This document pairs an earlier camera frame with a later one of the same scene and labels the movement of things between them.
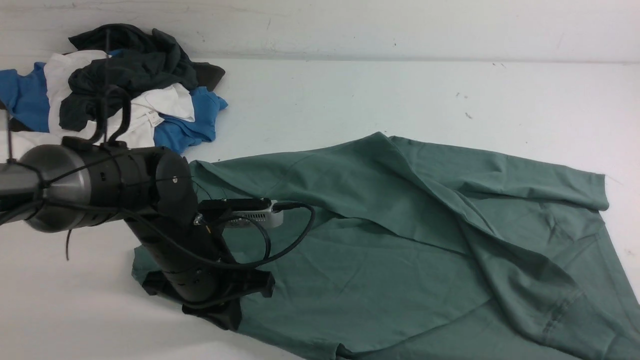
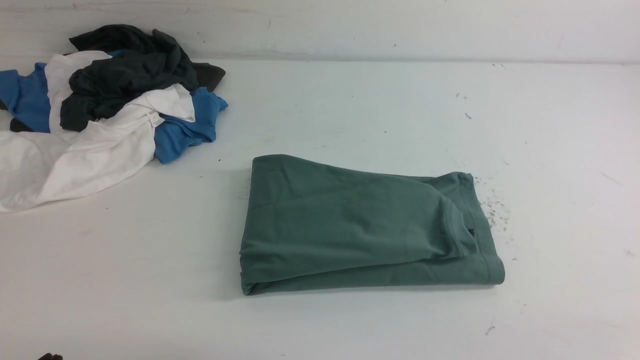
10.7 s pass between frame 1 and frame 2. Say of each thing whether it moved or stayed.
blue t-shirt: stayed
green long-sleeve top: moved
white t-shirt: stayed
